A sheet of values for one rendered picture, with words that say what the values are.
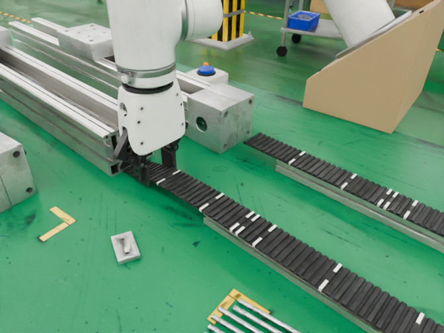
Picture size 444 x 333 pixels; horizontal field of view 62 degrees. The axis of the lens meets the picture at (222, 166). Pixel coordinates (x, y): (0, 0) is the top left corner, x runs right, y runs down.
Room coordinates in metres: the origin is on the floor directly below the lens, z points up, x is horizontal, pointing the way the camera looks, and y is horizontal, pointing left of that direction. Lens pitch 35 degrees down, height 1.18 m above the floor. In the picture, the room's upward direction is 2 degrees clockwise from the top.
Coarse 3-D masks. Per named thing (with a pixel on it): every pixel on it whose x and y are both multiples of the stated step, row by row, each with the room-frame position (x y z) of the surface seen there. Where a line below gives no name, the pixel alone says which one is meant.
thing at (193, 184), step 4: (192, 180) 0.48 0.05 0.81; (196, 180) 0.48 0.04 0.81; (200, 180) 0.48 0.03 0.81; (184, 184) 0.47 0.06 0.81; (188, 184) 0.47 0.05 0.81; (192, 184) 0.47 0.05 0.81; (196, 184) 0.47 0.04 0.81; (180, 188) 0.46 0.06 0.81; (184, 188) 0.46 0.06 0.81; (188, 188) 0.46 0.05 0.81; (192, 188) 0.46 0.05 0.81; (172, 192) 0.45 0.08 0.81; (176, 192) 0.45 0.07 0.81; (180, 192) 0.45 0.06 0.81; (184, 192) 0.45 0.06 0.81; (180, 196) 0.44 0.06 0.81
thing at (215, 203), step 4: (216, 196) 0.44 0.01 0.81; (220, 196) 0.44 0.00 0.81; (224, 196) 0.44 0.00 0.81; (228, 196) 0.44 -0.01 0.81; (212, 200) 0.43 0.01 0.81; (216, 200) 0.43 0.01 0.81; (220, 200) 0.43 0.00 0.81; (224, 200) 0.43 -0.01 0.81; (228, 200) 0.43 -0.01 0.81; (204, 204) 0.42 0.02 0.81; (208, 204) 0.42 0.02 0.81; (212, 204) 0.42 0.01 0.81; (216, 204) 0.42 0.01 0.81; (220, 204) 0.42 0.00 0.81; (200, 208) 0.41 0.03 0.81; (204, 208) 0.41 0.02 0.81; (208, 208) 0.41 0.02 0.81; (212, 208) 0.41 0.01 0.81; (216, 208) 0.41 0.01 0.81; (204, 212) 0.40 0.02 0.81; (208, 212) 0.40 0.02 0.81
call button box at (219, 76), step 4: (188, 72) 0.88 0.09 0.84; (192, 72) 0.88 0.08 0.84; (196, 72) 0.88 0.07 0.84; (216, 72) 0.89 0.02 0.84; (220, 72) 0.89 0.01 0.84; (224, 72) 0.89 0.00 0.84; (196, 76) 0.86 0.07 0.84; (200, 76) 0.86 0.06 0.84; (204, 76) 0.86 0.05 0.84; (208, 76) 0.86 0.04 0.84; (212, 76) 0.86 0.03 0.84; (216, 76) 0.86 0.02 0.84; (220, 76) 0.87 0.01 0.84; (224, 76) 0.87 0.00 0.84; (228, 76) 0.89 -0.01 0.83; (204, 80) 0.84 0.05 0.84; (208, 80) 0.84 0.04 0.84; (212, 80) 0.84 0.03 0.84; (216, 80) 0.85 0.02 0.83; (220, 80) 0.86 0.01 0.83; (224, 80) 0.87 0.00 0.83
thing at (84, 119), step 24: (0, 48) 0.95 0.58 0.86; (0, 72) 0.79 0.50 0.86; (24, 72) 0.88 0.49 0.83; (48, 72) 0.79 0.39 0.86; (0, 96) 0.82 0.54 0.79; (24, 96) 0.72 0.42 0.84; (48, 96) 0.67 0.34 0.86; (72, 96) 0.73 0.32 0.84; (96, 96) 0.67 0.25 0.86; (48, 120) 0.67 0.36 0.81; (72, 120) 0.59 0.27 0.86; (96, 120) 0.58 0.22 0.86; (72, 144) 0.60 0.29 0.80; (96, 144) 0.54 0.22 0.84; (120, 168) 0.55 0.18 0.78
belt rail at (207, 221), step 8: (208, 224) 0.41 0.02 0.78; (216, 224) 0.40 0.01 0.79; (224, 232) 0.39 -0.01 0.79; (232, 240) 0.38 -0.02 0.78; (240, 240) 0.37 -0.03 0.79; (248, 248) 0.36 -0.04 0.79; (256, 256) 0.35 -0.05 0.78; (264, 256) 0.34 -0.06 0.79; (272, 264) 0.33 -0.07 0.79; (280, 272) 0.32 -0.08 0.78; (288, 272) 0.32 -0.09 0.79; (296, 280) 0.31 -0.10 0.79; (304, 288) 0.30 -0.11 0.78; (312, 288) 0.29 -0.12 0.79; (320, 296) 0.28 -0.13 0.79; (328, 304) 0.28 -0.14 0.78; (336, 304) 0.27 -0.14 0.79; (344, 312) 0.26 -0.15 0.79; (352, 320) 0.26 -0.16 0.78; (360, 320) 0.25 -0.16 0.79; (368, 328) 0.24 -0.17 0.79; (376, 328) 0.24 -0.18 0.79
